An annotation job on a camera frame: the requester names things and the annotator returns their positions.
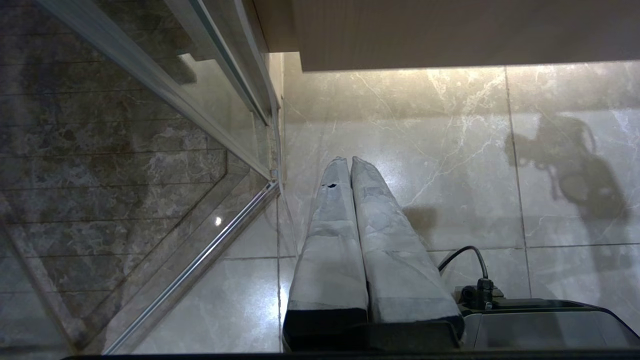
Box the wooden vanity drawer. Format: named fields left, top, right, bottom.
left=292, top=0, right=640, bottom=72

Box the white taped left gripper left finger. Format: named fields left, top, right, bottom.
left=282, top=156, right=371, bottom=352

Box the grey robot torso part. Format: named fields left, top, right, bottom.
left=459, top=297, right=640, bottom=351

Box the glass shower screen pale frame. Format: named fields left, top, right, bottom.
left=0, top=0, right=282, bottom=357

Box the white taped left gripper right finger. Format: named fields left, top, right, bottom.
left=351, top=156, right=466, bottom=346

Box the wooden vanity side panel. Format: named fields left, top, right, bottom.
left=250, top=0, right=301, bottom=53

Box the thin black looped cable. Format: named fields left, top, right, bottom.
left=437, top=245, right=497, bottom=312

